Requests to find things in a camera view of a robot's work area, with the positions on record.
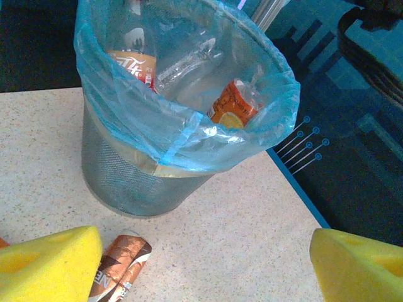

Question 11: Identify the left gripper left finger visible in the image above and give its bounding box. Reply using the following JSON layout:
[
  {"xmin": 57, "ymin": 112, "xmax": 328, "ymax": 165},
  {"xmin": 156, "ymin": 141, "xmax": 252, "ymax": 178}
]
[{"xmin": 0, "ymin": 225, "xmax": 104, "ymax": 302}]

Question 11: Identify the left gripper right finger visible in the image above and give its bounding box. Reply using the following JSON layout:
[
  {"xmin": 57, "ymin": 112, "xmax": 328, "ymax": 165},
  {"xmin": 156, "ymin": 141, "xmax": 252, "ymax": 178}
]
[{"xmin": 309, "ymin": 228, "xmax": 403, "ymax": 302}]

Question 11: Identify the metal mesh waste bin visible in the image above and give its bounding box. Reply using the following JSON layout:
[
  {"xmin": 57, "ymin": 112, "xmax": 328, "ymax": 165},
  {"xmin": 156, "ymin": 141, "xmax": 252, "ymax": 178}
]
[{"xmin": 81, "ymin": 94, "xmax": 215, "ymax": 218}]

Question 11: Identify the trash bin with blue liner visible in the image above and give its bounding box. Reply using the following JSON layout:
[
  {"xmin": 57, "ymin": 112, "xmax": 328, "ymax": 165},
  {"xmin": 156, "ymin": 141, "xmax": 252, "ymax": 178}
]
[{"xmin": 74, "ymin": 0, "xmax": 300, "ymax": 172}]

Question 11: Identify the orange juice bottle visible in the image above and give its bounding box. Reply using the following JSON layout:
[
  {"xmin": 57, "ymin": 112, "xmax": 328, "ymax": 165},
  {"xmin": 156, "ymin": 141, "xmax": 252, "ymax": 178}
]
[{"xmin": 207, "ymin": 78, "xmax": 265, "ymax": 130}]

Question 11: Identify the clear cola bottle red label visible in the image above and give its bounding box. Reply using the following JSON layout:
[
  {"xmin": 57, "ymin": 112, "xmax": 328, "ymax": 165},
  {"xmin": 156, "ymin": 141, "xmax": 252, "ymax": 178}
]
[
  {"xmin": 105, "ymin": 0, "xmax": 158, "ymax": 95},
  {"xmin": 156, "ymin": 37, "xmax": 225, "ymax": 94}
]

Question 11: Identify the black cable bundle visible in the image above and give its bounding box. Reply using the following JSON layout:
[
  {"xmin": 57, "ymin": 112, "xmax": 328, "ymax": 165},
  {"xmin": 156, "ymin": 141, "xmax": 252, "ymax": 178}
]
[{"xmin": 336, "ymin": 0, "xmax": 403, "ymax": 106}]

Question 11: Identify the aluminium frame post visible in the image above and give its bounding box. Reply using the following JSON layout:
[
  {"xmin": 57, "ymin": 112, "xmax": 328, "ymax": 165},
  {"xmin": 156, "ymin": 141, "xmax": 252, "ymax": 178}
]
[{"xmin": 250, "ymin": 0, "xmax": 286, "ymax": 28}]

